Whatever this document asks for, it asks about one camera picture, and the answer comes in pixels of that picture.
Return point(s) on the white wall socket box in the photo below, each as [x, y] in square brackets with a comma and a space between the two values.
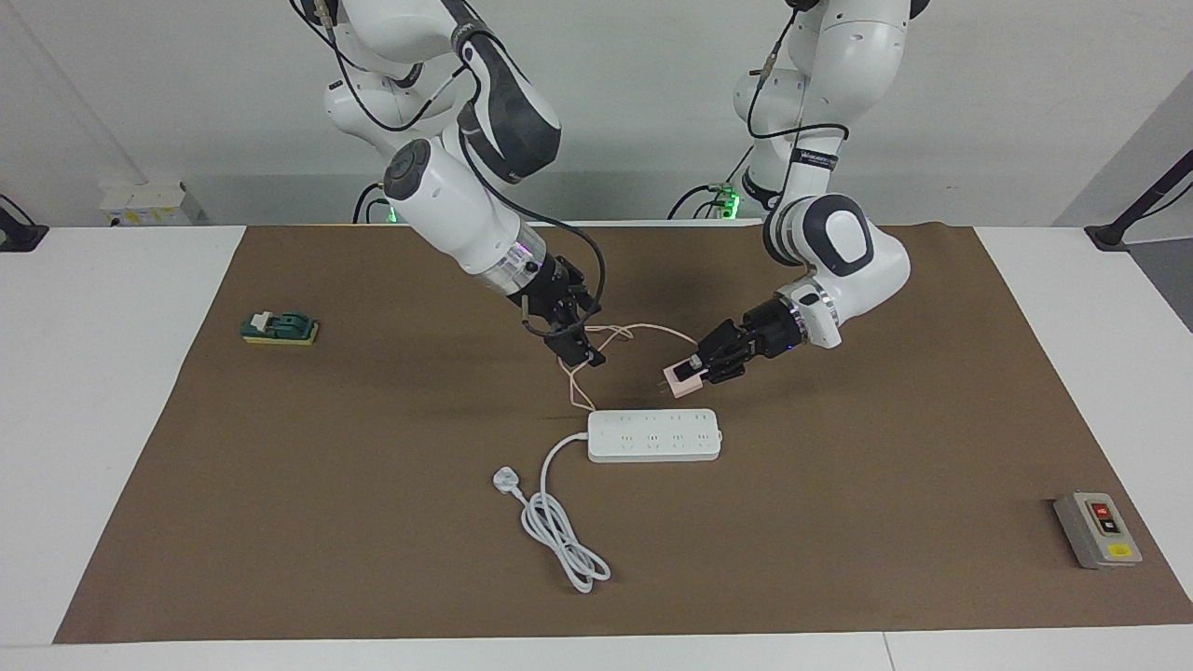
[149, 205]

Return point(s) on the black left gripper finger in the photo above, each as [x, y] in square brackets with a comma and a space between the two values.
[725, 373]
[716, 345]

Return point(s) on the black table clamp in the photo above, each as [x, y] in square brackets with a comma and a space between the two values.
[19, 235]

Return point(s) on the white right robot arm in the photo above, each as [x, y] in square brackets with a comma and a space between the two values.
[447, 214]

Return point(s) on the grey on-off switch box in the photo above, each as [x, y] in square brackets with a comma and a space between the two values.
[1095, 531]

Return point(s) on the brown table mat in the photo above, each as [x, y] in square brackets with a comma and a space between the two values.
[839, 466]

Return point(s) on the green knife switch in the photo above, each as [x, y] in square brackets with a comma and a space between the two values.
[284, 328]

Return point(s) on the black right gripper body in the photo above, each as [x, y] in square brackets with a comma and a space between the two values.
[555, 294]

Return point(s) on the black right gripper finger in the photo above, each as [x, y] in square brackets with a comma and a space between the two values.
[575, 349]
[594, 352]

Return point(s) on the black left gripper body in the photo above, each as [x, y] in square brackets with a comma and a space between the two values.
[760, 340]

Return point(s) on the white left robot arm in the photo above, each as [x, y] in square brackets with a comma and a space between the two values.
[857, 56]

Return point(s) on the pink charger adapter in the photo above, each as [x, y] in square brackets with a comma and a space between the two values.
[680, 384]

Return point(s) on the white power strip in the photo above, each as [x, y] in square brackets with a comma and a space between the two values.
[652, 436]

